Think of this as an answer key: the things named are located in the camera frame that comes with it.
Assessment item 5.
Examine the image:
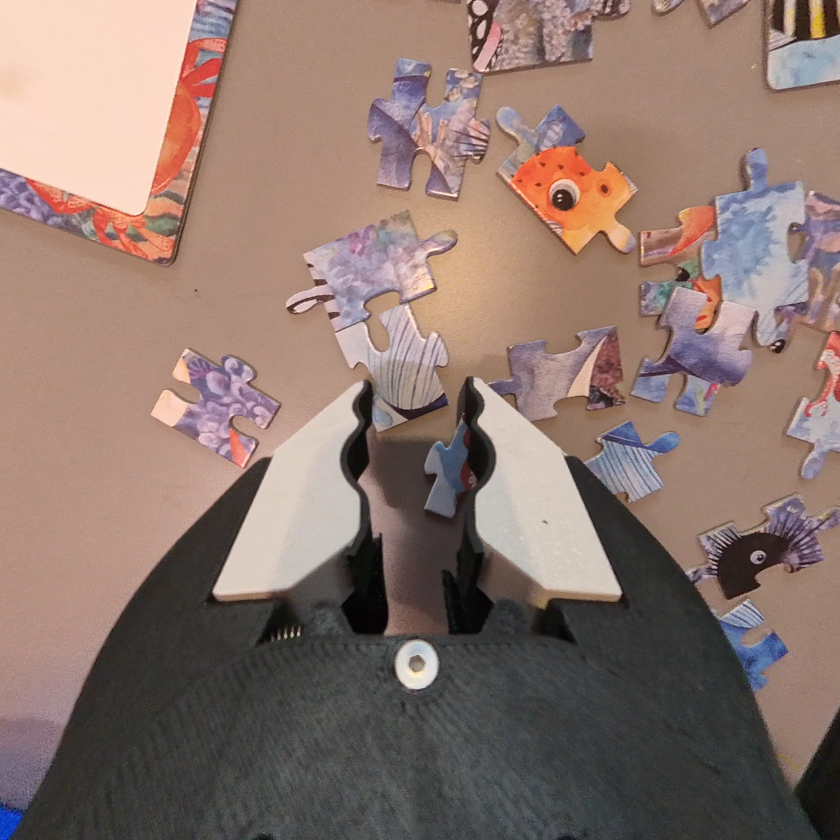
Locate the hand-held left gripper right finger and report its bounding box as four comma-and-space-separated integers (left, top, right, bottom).
440, 376, 624, 634

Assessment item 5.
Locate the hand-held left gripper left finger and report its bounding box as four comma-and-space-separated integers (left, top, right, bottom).
211, 381, 389, 634

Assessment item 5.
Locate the single jigsaw puzzle piece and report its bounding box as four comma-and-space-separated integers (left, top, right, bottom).
423, 413, 490, 519

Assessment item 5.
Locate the pile of jigsaw puzzle pieces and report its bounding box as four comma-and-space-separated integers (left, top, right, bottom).
151, 0, 840, 693

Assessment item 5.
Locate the dark perforated panel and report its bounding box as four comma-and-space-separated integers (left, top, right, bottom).
794, 709, 840, 840

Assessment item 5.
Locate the puzzle board with colourful border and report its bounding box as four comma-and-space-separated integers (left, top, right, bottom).
0, 0, 238, 266

